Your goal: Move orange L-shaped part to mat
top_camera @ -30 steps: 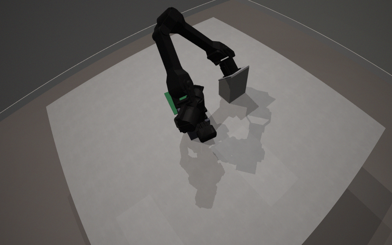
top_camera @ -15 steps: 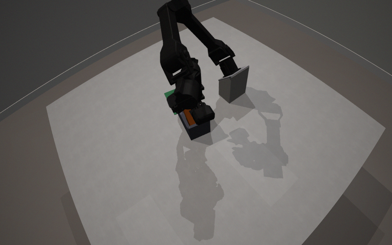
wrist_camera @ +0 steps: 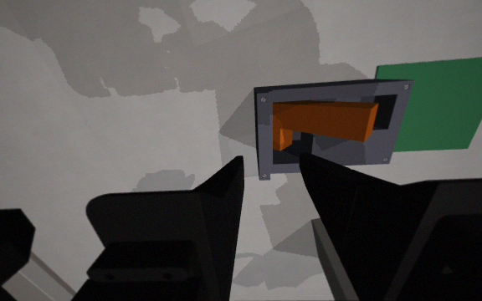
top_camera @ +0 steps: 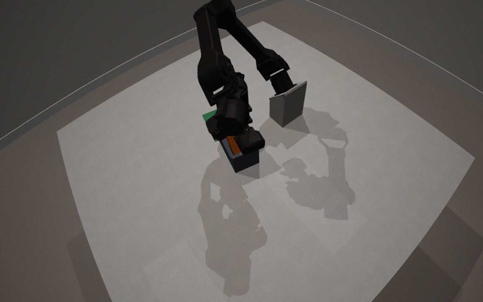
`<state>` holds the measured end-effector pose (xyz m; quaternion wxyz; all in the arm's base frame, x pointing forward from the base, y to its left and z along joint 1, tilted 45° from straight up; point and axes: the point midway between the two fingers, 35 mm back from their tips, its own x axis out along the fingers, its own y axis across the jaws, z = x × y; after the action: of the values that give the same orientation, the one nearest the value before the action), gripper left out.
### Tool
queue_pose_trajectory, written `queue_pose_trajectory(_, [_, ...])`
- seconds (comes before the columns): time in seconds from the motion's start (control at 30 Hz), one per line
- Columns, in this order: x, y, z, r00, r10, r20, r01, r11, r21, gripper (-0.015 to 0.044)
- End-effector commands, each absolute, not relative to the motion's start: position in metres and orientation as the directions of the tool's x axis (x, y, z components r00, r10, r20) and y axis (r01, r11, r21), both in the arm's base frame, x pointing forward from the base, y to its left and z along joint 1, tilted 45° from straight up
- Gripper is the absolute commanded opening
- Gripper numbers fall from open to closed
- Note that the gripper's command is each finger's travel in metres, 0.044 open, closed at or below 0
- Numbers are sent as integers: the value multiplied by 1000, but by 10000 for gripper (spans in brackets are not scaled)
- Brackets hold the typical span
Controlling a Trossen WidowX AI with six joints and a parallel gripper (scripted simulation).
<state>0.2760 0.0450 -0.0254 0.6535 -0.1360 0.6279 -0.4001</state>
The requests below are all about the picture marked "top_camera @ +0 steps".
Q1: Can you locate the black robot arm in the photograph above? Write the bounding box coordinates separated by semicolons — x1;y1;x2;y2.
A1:
193;0;297;141

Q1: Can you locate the orange l-shaped part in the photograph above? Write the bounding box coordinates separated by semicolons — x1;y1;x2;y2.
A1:
226;136;241;155

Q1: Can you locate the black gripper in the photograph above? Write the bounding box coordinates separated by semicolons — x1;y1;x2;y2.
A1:
233;104;265;155

